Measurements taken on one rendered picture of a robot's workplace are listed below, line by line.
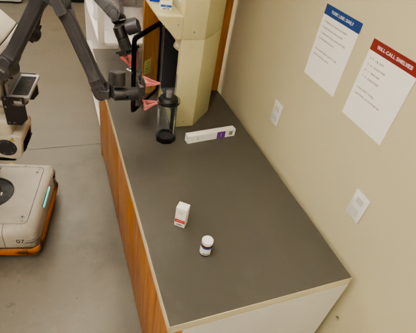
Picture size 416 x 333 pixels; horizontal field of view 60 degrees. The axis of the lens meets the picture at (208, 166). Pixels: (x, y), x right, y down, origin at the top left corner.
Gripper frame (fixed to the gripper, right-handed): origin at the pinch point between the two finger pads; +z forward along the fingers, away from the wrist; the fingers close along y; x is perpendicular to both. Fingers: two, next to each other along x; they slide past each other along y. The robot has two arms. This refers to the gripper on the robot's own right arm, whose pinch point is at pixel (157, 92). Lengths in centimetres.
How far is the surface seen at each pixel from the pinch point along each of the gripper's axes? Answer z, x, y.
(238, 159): 37, -22, -25
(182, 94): 15.4, 9.1, -6.5
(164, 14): 3.3, 11.6, 31.2
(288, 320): 33, -95, -46
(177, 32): 9.5, 9.1, 24.5
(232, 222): 18, -60, -26
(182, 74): 14.1, 9.1, 4.6
